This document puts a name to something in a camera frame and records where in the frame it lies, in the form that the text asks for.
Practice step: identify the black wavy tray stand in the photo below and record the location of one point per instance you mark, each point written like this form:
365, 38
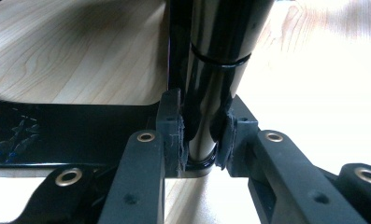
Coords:
211, 31

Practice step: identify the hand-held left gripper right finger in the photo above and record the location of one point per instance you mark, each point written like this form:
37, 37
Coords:
282, 180

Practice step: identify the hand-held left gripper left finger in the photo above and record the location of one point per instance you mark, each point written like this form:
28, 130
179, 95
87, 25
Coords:
142, 174

